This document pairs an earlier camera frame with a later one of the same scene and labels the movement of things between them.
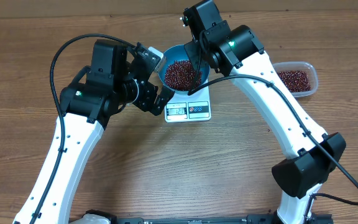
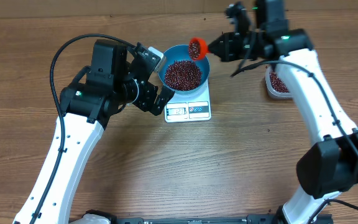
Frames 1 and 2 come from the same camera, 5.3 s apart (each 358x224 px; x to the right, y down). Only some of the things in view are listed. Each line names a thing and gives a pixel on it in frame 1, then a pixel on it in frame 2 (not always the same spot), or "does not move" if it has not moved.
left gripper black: x=150 y=91 does not move
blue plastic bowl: x=176 y=53 does not move
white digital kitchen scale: x=192 y=107 does not move
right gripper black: x=193 y=51 to x=234 y=46
